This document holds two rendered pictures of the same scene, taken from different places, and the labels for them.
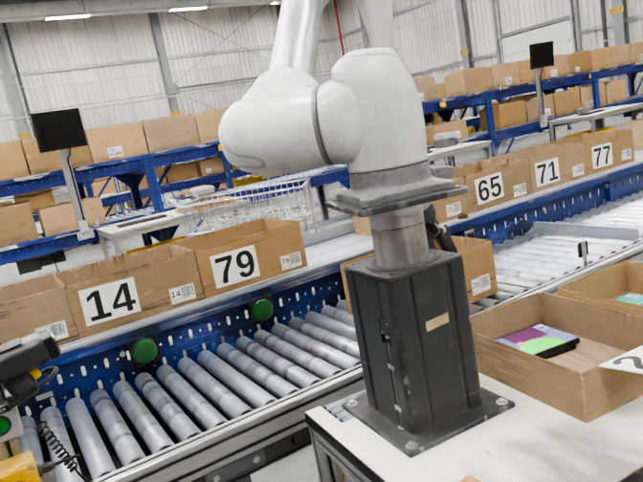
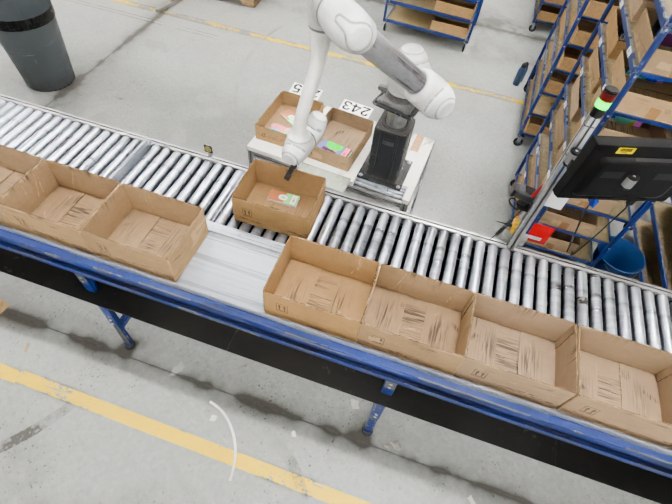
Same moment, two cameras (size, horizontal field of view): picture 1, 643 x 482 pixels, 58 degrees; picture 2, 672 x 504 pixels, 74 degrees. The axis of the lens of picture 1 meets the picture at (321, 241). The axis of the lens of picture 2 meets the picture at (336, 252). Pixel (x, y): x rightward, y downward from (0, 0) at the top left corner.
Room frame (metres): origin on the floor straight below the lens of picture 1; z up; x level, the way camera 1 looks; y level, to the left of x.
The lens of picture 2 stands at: (2.74, 0.96, 2.50)
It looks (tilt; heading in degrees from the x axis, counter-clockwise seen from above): 53 degrees down; 221
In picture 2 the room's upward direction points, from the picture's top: 8 degrees clockwise
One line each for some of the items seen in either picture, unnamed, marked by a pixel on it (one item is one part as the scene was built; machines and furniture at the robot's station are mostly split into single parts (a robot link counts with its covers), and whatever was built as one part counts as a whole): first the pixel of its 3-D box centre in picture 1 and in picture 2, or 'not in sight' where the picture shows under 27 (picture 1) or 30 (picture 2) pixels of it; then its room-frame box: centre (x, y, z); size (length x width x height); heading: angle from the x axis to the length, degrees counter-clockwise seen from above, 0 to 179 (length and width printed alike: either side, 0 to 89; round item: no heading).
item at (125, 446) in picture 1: (115, 427); (461, 276); (1.36, 0.60, 0.72); 0.52 x 0.05 x 0.05; 29
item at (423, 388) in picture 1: (412, 335); (390, 147); (1.13, -0.15, 0.91); 0.26 x 0.26 x 0.33; 25
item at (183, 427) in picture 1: (166, 406); (435, 268); (1.42, 0.48, 0.72); 0.52 x 0.05 x 0.05; 29
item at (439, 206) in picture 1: (408, 205); (148, 231); (2.42, -0.39, 0.96); 0.39 x 0.29 x 0.17; 119
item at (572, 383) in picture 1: (559, 346); (339, 138); (1.19, -0.47, 0.80); 0.38 x 0.28 x 0.10; 23
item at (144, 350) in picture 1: (144, 351); not in sight; (1.64, 0.57, 0.81); 0.07 x 0.01 x 0.07; 119
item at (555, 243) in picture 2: not in sight; (552, 220); (0.27, 0.66, 0.39); 0.40 x 0.30 x 0.10; 29
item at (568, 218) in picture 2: not in sight; (568, 201); (0.27, 0.66, 0.59); 0.40 x 0.30 x 0.10; 27
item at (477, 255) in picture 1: (418, 277); (280, 198); (1.79, -0.28, 0.83); 0.39 x 0.29 x 0.17; 120
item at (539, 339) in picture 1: (526, 343); (332, 151); (1.28, -0.43, 0.78); 0.19 x 0.14 x 0.02; 109
